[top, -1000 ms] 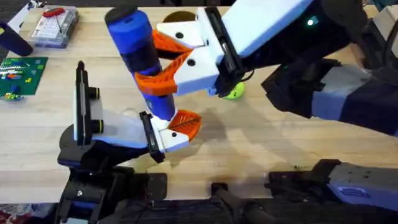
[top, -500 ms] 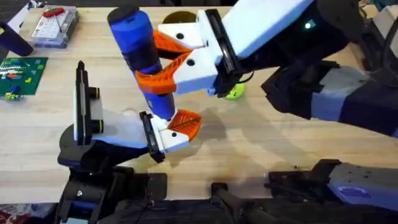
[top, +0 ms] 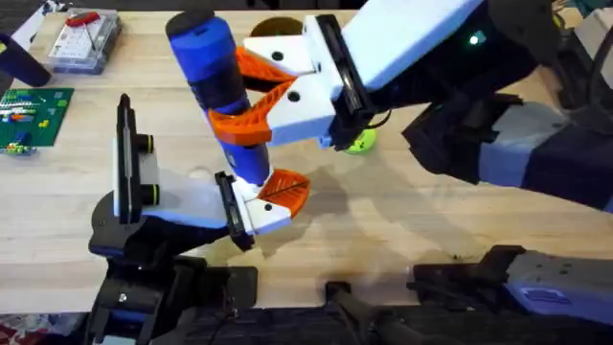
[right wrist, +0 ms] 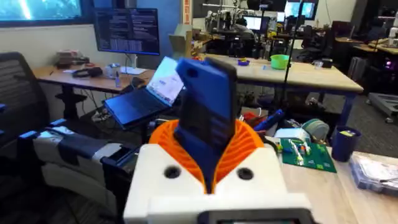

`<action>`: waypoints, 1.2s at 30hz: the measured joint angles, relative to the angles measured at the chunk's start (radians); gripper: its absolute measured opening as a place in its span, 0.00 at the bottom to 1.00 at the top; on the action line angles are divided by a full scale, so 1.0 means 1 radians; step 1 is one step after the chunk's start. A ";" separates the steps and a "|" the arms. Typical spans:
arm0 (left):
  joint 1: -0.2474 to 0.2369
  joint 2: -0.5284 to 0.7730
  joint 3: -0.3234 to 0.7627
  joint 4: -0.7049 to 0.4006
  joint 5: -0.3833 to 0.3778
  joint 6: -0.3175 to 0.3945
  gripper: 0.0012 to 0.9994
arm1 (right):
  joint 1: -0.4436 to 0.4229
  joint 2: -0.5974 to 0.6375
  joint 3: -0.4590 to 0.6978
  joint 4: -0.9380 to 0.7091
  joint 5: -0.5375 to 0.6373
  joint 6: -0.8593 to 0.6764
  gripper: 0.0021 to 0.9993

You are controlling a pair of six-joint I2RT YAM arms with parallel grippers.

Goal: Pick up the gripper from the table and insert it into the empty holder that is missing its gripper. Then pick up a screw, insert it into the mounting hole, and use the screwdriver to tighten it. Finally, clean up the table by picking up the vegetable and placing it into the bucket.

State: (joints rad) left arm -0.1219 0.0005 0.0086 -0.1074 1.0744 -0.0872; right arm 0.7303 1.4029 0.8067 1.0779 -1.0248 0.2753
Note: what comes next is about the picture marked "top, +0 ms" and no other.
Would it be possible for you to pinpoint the crumpled plastic bag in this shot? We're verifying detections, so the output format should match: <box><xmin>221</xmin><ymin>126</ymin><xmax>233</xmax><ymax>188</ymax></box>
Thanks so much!
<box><xmin>0</xmin><ymin>312</ymin><xmax>93</xmax><ymax>345</ymax></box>

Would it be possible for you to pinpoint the left wrist black upright plate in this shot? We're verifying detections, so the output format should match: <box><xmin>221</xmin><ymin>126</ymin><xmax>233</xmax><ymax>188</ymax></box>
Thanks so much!
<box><xmin>116</xmin><ymin>93</ymin><xmax>141</xmax><ymax>226</ymax></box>

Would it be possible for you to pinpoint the blue electric screwdriver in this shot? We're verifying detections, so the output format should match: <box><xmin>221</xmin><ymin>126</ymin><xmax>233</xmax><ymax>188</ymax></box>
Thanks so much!
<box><xmin>165</xmin><ymin>9</ymin><xmax>275</xmax><ymax>188</ymax></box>

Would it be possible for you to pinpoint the dark blue cylinder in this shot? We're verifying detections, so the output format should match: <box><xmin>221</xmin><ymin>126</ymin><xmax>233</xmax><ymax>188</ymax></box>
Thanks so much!
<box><xmin>0</xmin><ymin>33</ymin><xmax>53</xmax><ymax>89</ymax></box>

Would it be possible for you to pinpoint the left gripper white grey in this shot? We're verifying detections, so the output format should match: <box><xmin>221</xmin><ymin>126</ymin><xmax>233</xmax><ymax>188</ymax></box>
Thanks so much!
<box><xmin>138</xmin><ymin>152</ymin><xmax>312</xmax><ymax>253</ymax></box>

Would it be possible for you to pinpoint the green board with toy blocks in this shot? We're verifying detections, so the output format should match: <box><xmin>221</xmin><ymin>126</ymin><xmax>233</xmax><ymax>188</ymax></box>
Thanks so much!
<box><xmin>0</xmin><ymin>87</ymin><xmax>76</xmax><ymax>157</ymax></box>

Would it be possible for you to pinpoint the dark round bucket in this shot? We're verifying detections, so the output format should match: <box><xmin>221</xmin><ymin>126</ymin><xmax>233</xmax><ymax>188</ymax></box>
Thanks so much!
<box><xmin>249</xmin><ymin>16</ymin><xmax>305</xmax><ymax>38</ymax></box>

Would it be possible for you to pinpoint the grey box with cables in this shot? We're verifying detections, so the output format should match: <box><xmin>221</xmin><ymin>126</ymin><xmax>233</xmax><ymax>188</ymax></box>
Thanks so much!
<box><xmin>550</xmin><ymin>0</ymin><xmax>613</xmax><ymax>124</ymax></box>

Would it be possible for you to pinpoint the white flat strip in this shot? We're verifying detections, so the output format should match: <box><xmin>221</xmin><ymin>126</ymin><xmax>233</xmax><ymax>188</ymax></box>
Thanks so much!
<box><xmin>10</xmin><ymin>0</ymin><xmax>69</xmax><ymax>49</ymax></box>

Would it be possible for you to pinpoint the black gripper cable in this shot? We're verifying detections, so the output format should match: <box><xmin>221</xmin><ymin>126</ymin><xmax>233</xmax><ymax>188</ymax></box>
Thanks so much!
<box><xmin>367</xmin><ymin>108</ymin><xmax>393</xmax><ymax>131</ymax></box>

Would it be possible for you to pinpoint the clear box with red tool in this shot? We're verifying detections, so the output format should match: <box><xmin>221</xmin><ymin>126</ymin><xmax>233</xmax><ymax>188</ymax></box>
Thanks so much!
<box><xmin>47</xmin><ymin>8</ymin><xmax>122</xmax><ymax>76</ymax></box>

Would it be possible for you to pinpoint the black rail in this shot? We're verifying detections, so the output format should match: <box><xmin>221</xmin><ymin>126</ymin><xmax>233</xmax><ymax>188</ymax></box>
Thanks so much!
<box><xmin>162</xmin><ymin>280</ymin><xmax>613</xmax><ymax>345</ymax></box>

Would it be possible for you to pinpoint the green disc with holes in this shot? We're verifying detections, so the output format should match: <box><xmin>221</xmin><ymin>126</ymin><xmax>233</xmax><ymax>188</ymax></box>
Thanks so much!
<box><xmin>344</xmin><ymin>127</ymin><xmax>377</xmax><ymax>155</ymax></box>

